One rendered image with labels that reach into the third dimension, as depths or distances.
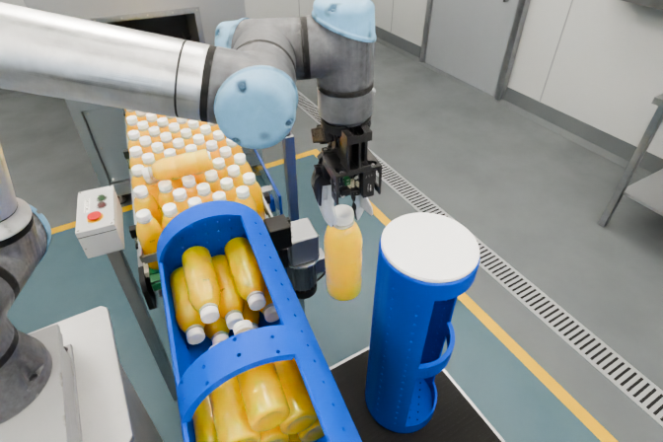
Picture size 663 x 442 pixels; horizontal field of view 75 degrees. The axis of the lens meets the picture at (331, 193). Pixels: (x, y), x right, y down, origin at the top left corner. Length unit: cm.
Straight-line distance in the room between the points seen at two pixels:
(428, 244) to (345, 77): 80
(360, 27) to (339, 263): 42
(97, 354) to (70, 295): 185
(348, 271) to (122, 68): 52
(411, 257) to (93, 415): 80
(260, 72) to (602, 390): 226
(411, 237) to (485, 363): 117
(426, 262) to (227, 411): 64
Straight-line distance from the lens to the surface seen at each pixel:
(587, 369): 250
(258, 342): 81
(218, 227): 115
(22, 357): 86
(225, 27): 55
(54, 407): 86
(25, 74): 47
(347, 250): 75
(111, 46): 44
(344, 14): 52
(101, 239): 137
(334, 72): 54
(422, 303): 123
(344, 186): 63
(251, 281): 102
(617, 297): 289
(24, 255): 85
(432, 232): 130
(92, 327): 104
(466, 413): 200
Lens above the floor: 190
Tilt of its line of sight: 38 degrees down
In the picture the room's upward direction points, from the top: straight up
